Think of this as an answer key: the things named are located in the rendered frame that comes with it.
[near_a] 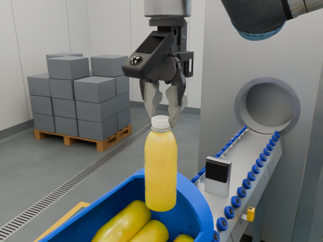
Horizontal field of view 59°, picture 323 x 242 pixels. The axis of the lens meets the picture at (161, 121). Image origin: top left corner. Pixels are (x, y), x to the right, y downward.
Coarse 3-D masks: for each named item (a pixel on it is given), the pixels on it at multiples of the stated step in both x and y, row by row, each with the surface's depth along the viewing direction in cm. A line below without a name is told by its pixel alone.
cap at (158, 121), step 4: (156, 116) 60; (160, 116) 60; (164, 116) 60; (168, 116) 60; (152, 120) 58; (156, 120) 57; (160, 120) 57; (164, 120) 57; (152, 124) 59; (156, 124) 58; (160, 124) 57; (164, 124) 57; (168, 124) 58; (160, 128) 58
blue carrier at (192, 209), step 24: (144, 168) 79; (120, 192) 81; (144, 192) 82; (192, 192) 70; (96, 216) 75; (168, 216) 80; (192, 216) 75; (48, 240) 54; (72, 240) 69; (168, 240) 82
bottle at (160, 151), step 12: (156, 132) 58; (168, 132) 59; (156, 144) 58; (168, 144) 58; (144, 156) 61; (156, 156) 58; (168, 156) 58; (156, 168) 59; (168, 168) 59; (156, 180) 59; (168, 180) 60; (156, 192) 60; (168, 192) 61; (156, 204) 61; (168, 204) 62
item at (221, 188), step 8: (208, 160) 115; (216, 160) 114; (224, 160) 114; (208, 168) 115; (216, 168) 113; (224, 168) 111; (208, 176) 116; (216, 176) 114; (224, 176) 112; (208, 184) 119; (216, 184) 117; (224, 184) 115; (208, 192) 120; (216, 192) 118; (224, 192) 116
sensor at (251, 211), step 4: (248, 208) 106; (252, 208) 107; (248, 212) 106; (252, 212) 105; (240, 216) 109; (244, 216) 109; (248, 216) 106; (252, 216) 106; (248, 220) 107; (252, 220) 107
